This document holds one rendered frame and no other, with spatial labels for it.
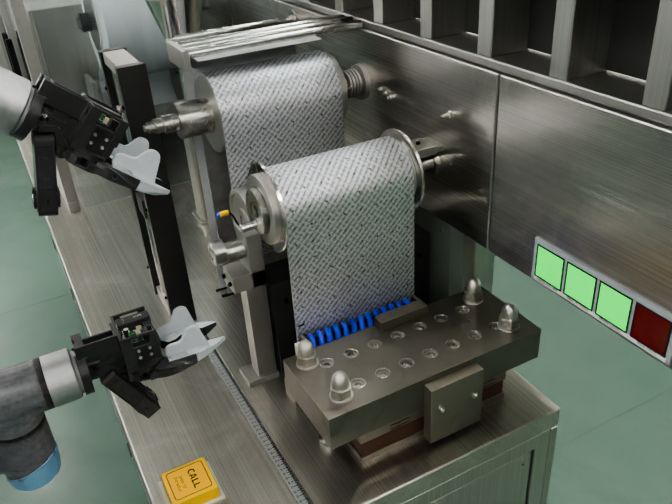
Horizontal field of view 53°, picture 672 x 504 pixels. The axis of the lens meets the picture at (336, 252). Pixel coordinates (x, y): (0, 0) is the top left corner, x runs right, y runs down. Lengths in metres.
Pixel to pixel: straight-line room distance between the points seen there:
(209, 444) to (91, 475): 1.35
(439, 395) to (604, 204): 0.37
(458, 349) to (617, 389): 1.63
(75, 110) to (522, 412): 0.84
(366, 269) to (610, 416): 1.59
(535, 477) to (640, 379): 1.50
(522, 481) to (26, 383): 0.83
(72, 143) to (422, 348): 0.61
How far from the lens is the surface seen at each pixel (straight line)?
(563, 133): 0.97
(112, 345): 1.02
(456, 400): 1.11
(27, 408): 1.03
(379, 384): 1.05
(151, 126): 1.24
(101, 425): 2.67
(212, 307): 1.50
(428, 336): 1.15
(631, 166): 0.90
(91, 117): 0.92
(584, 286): 1.01
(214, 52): 1.24
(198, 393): 1.28
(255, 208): 1.07
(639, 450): 2.50
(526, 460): 1.27
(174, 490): 1.10
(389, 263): 1.17
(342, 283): 1.14
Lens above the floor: 1.73
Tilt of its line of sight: 30 degrees down
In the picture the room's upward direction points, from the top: 4 degrees counter-clockwise
